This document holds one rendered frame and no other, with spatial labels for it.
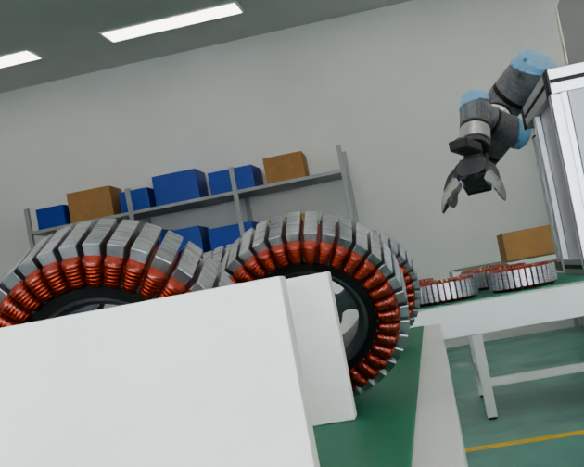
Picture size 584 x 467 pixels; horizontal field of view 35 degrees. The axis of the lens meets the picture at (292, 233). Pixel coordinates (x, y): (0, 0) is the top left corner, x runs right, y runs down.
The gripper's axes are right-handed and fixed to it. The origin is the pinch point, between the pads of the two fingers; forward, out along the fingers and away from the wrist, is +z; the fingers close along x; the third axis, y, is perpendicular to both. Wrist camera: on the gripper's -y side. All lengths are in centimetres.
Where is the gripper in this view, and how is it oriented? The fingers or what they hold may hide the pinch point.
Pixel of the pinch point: (472, 206)
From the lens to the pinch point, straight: 218.2
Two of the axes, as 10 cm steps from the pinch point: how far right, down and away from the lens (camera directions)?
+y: 4.8, 5.2, 7.0
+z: -1.0, 8.3, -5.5
